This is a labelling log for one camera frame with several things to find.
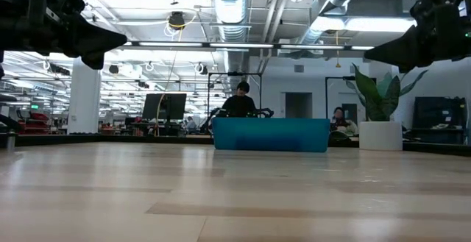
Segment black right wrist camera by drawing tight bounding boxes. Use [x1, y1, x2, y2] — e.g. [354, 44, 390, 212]
[410, 0, 463, 18]

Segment ceiling light strip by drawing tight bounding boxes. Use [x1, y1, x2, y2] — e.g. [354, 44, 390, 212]
[279, 44, 375, 51]
[123, 40, 275, 49]

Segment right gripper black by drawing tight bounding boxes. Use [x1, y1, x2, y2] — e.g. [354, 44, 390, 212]
[364, 2, 471, 74]

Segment person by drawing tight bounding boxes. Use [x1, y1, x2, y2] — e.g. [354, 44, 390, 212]
[329, 106, 358, 140]
[185, 115, 198, 133]
[220, 80, 258, 118]

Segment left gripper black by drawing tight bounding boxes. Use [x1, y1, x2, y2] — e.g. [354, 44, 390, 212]
[0, 0, 128, 70]

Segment black aluminium table frame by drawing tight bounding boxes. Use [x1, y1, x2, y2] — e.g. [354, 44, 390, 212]
[0, 133, 471, 157]

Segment black pole frame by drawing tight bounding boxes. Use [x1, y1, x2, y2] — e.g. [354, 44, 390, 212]
[324, 75, 357, 124]
[206, 71, 264, 120]

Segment white pillar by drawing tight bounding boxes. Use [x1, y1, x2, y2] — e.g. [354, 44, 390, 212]
[67, 57, 102, 135]

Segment dark doorway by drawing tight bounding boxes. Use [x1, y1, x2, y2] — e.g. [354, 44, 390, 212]
[284, 92, 314, 120]

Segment black computer monitor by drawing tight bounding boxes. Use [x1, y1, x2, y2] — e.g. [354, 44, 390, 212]
[141, 93, 188, 125]

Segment teal plastic basket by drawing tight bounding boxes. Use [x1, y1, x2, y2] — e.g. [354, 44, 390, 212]
[211, 117, 331, 153]

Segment yellow hanging pendant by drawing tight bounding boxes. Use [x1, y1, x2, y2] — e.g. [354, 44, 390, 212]
[333, 30, 342, 69]

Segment black round ceiling device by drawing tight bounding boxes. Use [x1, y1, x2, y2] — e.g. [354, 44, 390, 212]
[168, 10, 186, 32]

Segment snake plant in white pot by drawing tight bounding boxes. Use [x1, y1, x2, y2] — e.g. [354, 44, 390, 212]
[351, 62, 430, 152]

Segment red storage shelf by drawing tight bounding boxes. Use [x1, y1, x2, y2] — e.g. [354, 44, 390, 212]
[16, 111, 51, 135]

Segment dark cluttered office desk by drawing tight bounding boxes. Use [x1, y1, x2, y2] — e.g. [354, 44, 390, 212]
[105, 121, 202, 137]

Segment yellow hanging cable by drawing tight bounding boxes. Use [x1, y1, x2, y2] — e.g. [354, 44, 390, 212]
[155, 26, 185, 137]

